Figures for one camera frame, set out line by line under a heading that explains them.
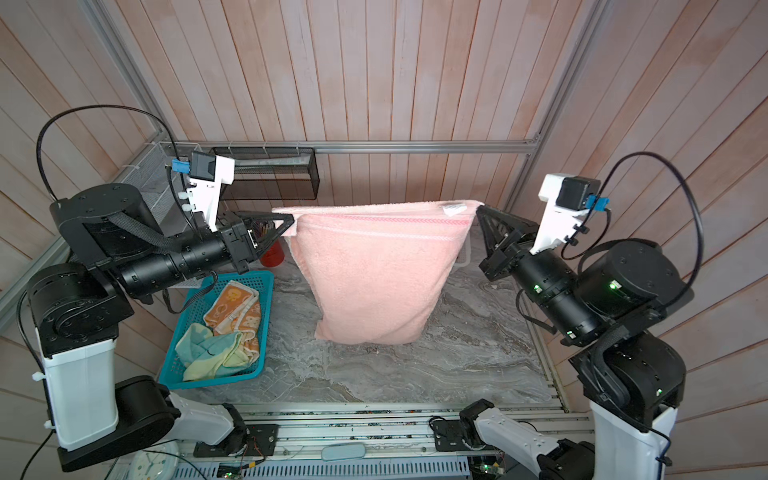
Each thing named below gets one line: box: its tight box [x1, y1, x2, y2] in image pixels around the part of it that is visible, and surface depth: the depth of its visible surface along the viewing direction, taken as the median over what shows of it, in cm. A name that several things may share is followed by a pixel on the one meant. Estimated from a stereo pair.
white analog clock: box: [127, 441, 179, 480], surface depth 69 cm
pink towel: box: [272, 201, 484, 345], surface depth 49 cm
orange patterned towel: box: [204, 280, 261, 362], surface depth 94 cm
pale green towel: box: [176, 323, 252, 381], surface depth 84 cm
